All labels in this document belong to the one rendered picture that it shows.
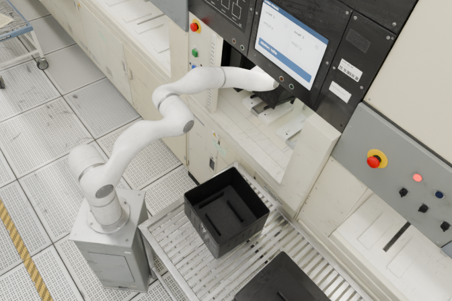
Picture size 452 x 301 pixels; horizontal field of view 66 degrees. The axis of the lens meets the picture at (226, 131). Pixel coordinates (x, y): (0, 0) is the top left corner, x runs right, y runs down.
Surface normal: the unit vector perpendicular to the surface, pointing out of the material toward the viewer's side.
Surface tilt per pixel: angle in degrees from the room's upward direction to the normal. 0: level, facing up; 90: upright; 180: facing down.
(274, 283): 0
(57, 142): 0
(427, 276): 0
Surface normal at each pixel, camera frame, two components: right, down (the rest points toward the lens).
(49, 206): 0.08, -0.62
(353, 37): -0.77, 0.46
